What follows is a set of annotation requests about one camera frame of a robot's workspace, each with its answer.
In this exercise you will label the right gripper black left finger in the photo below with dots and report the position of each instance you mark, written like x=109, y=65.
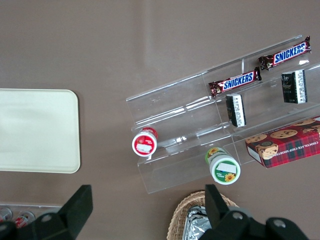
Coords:
x=62, y=220

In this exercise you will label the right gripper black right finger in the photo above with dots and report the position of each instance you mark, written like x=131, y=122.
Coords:
x=225, y=225

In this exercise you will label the tan oval wicker basket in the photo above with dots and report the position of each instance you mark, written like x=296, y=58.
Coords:
x=180, y=217

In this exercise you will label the beige plastic serving tray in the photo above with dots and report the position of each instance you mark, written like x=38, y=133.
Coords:
x=37, y=131

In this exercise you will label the clear acrylic bottle rack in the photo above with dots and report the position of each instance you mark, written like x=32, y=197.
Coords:
x=37, y=207

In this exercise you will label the aluminium foil container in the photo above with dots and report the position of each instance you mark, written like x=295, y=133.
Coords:
x=196, y=225

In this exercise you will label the green lid yogurt cup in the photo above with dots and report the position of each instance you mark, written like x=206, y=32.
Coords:
x=225, y=170

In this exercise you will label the red tartan cookie box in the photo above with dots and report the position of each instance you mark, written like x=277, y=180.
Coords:
x=287, y=147

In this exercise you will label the red lid yogurt cup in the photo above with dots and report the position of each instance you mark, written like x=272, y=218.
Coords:
x=144, y=146

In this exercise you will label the small black chocolate box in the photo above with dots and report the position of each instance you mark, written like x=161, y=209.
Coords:
x=236, y=110
x=293, y=86

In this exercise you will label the clear acrylic stepped shelf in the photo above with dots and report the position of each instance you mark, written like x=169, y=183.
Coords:
x=180, y=117

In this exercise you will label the brown Snickers bar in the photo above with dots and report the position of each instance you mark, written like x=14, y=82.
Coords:
x=285, y=53
x=236, y=82

